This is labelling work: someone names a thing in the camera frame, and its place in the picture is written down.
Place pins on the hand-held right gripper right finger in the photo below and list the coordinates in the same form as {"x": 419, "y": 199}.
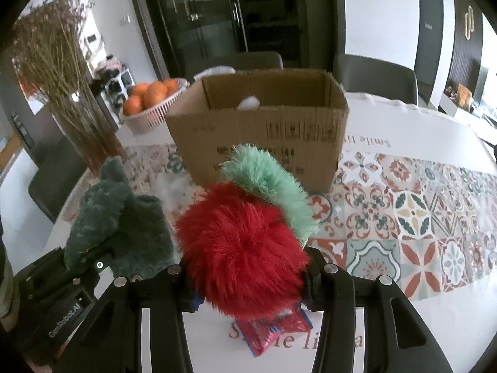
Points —
{"x": 315, "y": 279}

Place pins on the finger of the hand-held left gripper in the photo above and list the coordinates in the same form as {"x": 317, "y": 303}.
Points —
{"x": 99, "y": 264}

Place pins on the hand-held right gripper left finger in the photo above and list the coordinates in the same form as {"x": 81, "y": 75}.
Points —
{"x": 180, "y": 285}

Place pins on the dark green plush toy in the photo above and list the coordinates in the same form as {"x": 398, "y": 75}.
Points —
{"x": 116, "y": 217}

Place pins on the red fluffy strawberry plush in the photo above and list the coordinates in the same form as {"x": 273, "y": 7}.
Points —
{"x": 240, "y": 248}

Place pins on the brown cardboard box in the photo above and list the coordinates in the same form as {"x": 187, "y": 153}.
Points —
{"x": 256, "y": 140}

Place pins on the person's left forearm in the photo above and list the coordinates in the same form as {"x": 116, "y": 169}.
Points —
{"x": 7, "y": 283}

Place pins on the white soft object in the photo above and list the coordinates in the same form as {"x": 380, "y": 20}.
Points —
{"x": 215, "y": 72}

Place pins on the red plastic packet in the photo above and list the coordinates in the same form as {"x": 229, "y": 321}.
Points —
{"x": 268, "y": 334}

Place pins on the grey dining chair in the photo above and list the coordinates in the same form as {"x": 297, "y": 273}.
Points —
{"x": 376, "y": 77}
{"x": 54, "y": 186}
{"x": 248, "y": 62}

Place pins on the patterned tablecloth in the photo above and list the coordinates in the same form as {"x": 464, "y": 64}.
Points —
{"x": 407, "y": 209}

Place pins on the white woven fruit basket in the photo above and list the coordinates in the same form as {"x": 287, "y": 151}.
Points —
{"x": 155, "y": 118}

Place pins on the orange fruit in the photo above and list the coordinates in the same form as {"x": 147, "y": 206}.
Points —
{"x": 171, "y": 87}
{"x": 140, "y": 89}
{"x": 132, "y": 105}
{"x": 156, "y": 94}

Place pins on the white plush toy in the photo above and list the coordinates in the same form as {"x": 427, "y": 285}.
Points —
{"x": 248, "y": 103}

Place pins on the dried flower bouquet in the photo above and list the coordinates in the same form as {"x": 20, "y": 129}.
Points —
{"x": 66, "y": 77}

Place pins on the white sideboard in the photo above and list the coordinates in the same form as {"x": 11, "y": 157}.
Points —
{"x": 466, "y": 114}

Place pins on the dark interior door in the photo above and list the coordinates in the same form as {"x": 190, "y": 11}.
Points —
{"x": 427, "y": 42}

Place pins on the dark glass door cabinet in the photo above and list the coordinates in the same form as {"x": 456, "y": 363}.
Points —
{"x": 217, "y": 19}

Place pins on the gold wall ornament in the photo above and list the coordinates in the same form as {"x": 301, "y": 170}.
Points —
{"x": 469, "y": 22}

